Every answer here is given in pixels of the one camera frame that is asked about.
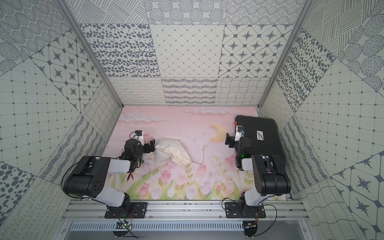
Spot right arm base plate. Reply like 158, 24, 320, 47
223, 202, 266, 219

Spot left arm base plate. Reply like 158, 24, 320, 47
105, 202, 148, 220

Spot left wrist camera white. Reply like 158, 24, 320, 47
134, 130, 144, 146

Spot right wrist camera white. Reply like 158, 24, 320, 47
235, 125, 245, 142

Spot aluminium mounting rail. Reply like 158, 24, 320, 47
62, 200, 309, 221

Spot white bag drawstring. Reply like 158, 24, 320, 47
191, 145, 209, 165

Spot black plastic tool case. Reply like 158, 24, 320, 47
235, 115, 286, 167

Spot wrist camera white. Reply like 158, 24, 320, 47
134, 130, 144, 146
235, 125, 245, 142

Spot cream cloth soil bag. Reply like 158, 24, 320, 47
155, 138, 192, 166

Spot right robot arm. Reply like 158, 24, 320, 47
225, 134, 291, 218

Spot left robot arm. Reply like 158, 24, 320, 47
61, 139, 156, 219

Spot small circuit board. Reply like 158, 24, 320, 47
115, 221, 133, 231

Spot red and black clip leads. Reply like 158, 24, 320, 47
127, 173, 134, 182

